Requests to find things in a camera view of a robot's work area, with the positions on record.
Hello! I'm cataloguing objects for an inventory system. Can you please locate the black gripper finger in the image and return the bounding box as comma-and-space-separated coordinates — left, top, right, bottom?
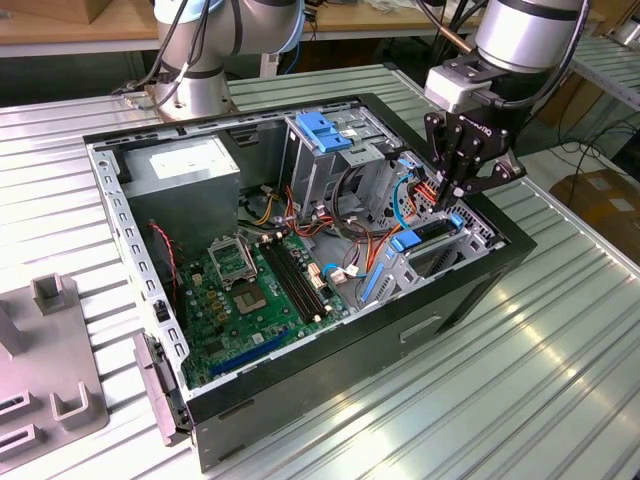
423, 112, 466, 209
451, 136, 527, 211

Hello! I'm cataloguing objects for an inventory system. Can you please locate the metal disk bay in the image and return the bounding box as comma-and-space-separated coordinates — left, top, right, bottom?
357, 192, 504, 309

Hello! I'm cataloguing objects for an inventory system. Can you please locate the blue plastic drive latch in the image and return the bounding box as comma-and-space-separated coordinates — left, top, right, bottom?
295, 112, 354, 155

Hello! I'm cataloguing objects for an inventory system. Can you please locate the brown cardboard box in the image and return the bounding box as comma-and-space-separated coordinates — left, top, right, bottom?
549, 167, 640, 241

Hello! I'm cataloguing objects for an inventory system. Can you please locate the metal optical drive cage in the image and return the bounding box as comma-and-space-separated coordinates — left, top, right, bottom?
279, 107, 401, 221

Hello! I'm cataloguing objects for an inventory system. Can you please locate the metal slat side table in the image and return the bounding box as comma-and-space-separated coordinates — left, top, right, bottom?
572, 37, 640, 111

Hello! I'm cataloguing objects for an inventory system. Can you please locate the black RAM slot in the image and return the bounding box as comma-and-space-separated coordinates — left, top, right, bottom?
274, 239, 326, 319
259, 241, 312, 324
267, 240, 319, 322
281, 237, 333, 316

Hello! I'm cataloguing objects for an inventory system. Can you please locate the green motherboard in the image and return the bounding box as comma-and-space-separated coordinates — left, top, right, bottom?
177, 232, 351, 389

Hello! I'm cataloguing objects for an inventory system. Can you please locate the CPU socket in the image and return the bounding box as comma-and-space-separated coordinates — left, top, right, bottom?
227, 282, 274, 319

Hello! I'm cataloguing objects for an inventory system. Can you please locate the metal socket cover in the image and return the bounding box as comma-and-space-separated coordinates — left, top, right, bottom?
207, 234, 259, 289

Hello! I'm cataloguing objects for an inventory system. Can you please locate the grey power supply unit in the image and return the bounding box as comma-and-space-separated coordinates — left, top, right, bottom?
119, 134, 242, 256

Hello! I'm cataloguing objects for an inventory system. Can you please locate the black open PC case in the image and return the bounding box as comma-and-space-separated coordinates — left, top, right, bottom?
82, 92, 539, 474

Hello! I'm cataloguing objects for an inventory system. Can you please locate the blue expansion slot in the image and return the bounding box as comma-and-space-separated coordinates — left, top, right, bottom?
208, 327, 291, 379

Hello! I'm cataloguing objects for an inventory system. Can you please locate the cardboard box on desk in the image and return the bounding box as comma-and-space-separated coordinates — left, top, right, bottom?
82, 0, 156, 25

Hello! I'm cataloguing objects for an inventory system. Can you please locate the grey plastic case latch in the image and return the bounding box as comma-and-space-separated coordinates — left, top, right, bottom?
132, 332, 194, 447

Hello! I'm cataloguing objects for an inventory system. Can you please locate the grey parts rack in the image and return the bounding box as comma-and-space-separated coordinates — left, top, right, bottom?
0, 272, 111, 461

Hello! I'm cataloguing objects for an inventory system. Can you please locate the black camera cable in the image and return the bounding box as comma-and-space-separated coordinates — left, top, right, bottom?
472, 0, 594, 110

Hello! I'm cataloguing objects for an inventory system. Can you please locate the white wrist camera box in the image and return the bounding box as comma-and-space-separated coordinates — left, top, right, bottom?
424, 67, 494, 114

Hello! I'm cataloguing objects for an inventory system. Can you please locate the long blue data wire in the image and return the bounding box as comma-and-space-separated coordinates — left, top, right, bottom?
393, 154, 426, 231

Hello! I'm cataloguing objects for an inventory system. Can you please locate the black wire bundle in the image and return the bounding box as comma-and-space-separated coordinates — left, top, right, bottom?
332, 167, 401, 244

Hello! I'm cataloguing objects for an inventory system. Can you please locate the red orange wire bundle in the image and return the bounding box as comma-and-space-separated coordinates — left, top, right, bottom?
282, 184, 351, 246

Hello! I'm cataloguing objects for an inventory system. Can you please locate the blue wire with white plug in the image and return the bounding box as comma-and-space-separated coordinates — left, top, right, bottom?
322, 262, 361, 287

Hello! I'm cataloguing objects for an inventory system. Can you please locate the yellow black power wire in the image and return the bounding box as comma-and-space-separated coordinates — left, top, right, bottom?
239, 192, 281, 226

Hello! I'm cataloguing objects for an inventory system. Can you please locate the red black fan wire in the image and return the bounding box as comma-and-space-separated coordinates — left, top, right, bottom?
149, 222, 179, 301

